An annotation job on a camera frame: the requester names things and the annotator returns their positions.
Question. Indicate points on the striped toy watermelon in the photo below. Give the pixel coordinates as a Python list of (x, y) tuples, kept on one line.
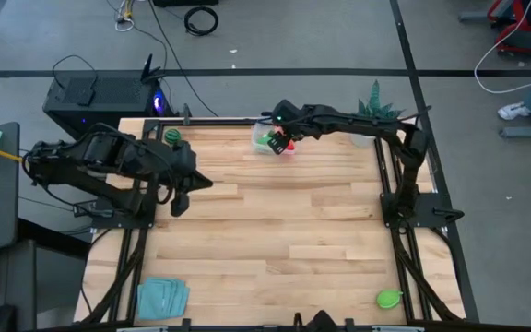
[(172, 136)]

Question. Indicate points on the red toy fruit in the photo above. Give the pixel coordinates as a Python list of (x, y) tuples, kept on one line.
[(290, 147)]

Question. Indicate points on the black computer mouse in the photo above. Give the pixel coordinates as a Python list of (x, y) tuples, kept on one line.
[(2, 319)]

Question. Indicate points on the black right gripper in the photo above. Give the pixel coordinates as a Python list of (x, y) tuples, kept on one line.
[(288, 117)]

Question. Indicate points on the person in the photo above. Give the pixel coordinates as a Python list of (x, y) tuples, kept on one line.
[(514, 111)]

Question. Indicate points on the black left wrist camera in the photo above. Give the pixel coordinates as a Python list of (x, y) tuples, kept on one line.
[(180, 205)]

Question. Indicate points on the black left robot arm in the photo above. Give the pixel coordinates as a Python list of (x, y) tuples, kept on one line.
[(99, 152)]

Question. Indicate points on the green snake plant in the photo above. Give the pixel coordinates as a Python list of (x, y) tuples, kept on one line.
[(376, 103)]

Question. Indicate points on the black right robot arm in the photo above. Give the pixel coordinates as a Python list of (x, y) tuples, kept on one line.
[(339, 121)]

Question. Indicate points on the grey chair base leg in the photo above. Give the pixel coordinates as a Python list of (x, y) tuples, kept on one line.
[(528, 132)]

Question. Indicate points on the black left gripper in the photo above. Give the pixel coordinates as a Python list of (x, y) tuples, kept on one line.
[(185, 166)]

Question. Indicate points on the teal folded cloth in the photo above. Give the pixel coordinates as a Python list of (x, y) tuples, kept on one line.
[(161, 299)]

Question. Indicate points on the clear plastic tupperware container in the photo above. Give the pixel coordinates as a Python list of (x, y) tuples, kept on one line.
[(256, 133)]

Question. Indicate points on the light green toy fruit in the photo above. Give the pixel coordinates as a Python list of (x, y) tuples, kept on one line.
[(387, 299)]

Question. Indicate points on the black computer tower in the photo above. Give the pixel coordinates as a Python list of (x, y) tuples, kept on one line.
[(104, 92)]

